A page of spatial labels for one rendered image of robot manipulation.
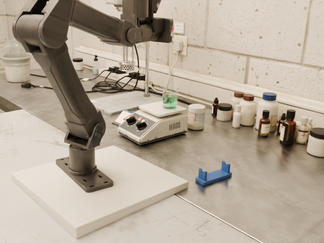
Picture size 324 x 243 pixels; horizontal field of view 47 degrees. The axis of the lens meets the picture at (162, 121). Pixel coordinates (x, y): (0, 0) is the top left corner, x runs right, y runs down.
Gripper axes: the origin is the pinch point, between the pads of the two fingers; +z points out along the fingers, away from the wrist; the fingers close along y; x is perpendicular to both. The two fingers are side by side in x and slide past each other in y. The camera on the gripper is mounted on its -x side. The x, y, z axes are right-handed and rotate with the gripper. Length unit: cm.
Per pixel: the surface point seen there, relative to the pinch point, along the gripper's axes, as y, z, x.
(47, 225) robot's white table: -8, -59, 34
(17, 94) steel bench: 79, 0, 35
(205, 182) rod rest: -26.7, -25.5, 33.7
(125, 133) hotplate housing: 8.1, -12.6, 32.9
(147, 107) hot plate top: 6.0, -3.2, 25.9
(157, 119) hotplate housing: -0.6, -7.1, 27.7
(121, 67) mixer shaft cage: 33.5, 18.1, 19.3
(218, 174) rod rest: -27.7, -20.0, 33.6
